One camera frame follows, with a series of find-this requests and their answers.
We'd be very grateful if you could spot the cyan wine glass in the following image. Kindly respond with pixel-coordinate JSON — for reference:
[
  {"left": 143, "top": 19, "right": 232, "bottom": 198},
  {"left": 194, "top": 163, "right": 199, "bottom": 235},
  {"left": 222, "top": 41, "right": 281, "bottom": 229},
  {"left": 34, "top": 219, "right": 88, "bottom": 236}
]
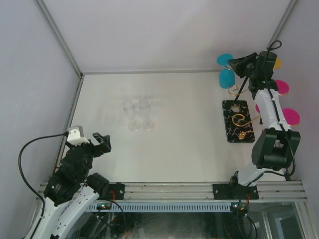
[{"left": 216, "top": 53, "right": 235, "bottom": 89}]

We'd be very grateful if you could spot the clear champagne flute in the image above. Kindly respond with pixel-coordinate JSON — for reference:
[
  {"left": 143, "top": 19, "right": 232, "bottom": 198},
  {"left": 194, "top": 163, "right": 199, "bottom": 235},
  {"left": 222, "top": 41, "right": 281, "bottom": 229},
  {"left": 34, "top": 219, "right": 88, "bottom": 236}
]
[
  {"left": 138, "top": 98, "right": 155, "bottom": 131},
  {"left": 123, "top": 100, "right": 141, "bottom": 132}
]

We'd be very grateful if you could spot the pink wine glass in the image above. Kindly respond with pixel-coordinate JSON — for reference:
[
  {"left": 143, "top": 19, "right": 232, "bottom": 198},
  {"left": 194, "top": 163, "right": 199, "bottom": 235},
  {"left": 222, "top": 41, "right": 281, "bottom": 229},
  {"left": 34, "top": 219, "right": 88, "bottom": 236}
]
[
  {"left": 261, "top": 108, "right": 301, "bottom": 134},
  {"left": 255, "top": 80, "right": 290, "bottom": 114}
]

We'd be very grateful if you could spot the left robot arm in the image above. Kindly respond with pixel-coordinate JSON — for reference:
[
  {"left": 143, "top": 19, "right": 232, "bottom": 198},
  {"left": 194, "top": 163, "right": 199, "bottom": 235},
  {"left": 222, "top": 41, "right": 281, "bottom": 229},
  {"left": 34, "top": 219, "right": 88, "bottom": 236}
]
[{"left": 21, "top": 128, "right": 112, "bottom": 239}]

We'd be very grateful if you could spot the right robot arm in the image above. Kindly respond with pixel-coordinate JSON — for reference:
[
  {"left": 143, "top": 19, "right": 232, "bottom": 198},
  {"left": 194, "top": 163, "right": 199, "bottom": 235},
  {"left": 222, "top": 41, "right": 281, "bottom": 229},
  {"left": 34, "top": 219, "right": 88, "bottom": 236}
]
[{"left": 226, "top": 48, "right": 301, "bottom": 200}]

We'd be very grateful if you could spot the yellow wine glass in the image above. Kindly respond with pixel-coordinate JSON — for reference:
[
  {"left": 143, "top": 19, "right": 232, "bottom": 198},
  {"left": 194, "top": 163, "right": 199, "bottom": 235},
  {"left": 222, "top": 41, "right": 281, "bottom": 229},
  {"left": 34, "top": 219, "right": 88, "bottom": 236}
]
[{"left": 273, "top": 57, "right": 283, "bottom": 70}]

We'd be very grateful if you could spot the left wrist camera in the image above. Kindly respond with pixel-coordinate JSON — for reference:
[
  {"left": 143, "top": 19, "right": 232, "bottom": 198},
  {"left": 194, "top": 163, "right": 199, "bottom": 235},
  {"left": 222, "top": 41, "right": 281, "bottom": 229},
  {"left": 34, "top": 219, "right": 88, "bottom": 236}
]
[{"left": 67, "top": 125, "right": 90, "bottom": 146}]

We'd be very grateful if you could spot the left camera black cable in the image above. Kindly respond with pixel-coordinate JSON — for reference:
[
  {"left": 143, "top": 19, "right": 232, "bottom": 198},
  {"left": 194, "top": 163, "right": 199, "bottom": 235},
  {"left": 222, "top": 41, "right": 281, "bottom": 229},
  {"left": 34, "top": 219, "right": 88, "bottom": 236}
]
[{"left": 18, "top": 133, "right": 69, "bottom": 230}]

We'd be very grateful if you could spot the camera black cable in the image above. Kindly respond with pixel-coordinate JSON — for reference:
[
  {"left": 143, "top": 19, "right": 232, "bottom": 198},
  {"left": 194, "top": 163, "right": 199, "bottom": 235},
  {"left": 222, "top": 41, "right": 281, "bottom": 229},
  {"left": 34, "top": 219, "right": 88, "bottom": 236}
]
[
  {"left": 264, "top": 40, "right": 297, "bottom": 177},
  {"left": 18, "top": 133, "right": 69, "bottom": 230}
]

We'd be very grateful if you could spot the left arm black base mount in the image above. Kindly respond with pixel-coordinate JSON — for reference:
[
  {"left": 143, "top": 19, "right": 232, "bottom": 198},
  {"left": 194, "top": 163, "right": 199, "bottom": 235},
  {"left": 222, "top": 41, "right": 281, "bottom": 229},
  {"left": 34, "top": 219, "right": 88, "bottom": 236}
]
[{"left": 98, "top": 182, "right": 125, "bottom": 201}]

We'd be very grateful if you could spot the gold wire wine glass rack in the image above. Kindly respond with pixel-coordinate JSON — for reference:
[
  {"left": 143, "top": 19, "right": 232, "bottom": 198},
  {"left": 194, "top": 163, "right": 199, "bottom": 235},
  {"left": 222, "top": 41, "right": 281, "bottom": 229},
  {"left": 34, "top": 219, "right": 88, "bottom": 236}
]
[{"left": 221, "top": 63, "right": 287, "bottom": 144}]

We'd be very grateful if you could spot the right camera black cable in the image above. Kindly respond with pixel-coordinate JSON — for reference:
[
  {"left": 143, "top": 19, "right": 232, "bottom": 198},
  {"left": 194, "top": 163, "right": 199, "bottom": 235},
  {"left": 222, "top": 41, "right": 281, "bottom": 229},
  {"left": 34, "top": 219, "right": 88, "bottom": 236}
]
[{"left": 264, "top": 40, "right": 297, "bottom": 177}]

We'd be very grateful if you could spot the blue slotted cable duct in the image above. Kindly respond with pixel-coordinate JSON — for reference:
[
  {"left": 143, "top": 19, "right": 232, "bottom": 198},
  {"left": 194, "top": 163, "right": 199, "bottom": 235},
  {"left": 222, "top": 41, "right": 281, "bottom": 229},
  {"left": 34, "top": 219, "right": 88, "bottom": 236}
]
[{"left": 87, "top": 201, "right": 232, "bottom": 213}]

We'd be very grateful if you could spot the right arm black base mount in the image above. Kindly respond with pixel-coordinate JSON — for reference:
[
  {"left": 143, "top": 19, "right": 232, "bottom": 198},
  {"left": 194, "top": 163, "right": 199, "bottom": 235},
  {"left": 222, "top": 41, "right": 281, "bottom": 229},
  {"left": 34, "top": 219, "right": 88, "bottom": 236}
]
[{"left": 212, "top": 183, "right": 259, "bottom": 200}]

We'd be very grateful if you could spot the aluminium front frame rail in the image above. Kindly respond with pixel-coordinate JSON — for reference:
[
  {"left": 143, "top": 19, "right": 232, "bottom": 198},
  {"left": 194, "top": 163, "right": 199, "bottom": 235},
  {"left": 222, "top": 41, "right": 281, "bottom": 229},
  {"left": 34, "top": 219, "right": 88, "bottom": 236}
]
[{"left": 36, "top": 181, "right": 307, "bottom": 201}]

